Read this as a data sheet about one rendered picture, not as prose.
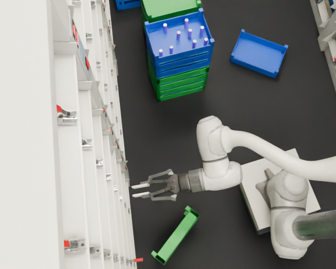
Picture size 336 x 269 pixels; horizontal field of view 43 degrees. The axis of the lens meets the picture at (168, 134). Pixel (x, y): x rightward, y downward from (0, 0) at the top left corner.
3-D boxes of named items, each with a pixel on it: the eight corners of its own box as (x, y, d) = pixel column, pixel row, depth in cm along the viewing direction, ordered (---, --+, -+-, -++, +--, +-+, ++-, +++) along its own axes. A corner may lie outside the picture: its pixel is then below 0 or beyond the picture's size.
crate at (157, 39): (201, 16, 220) (202, 7, 212) (213, 49, 213) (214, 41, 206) (144, 30, 217) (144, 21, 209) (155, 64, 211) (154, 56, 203)
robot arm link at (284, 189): (298, 175, 210) (313, 165, 189) (299, 212, 204) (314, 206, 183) (265, 173, 210) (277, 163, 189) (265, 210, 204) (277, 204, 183)
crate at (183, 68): (199, 33, 235) (199, 25, 227) (209, 65, 229) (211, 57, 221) (146, 46, 232) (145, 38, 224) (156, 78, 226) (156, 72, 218)
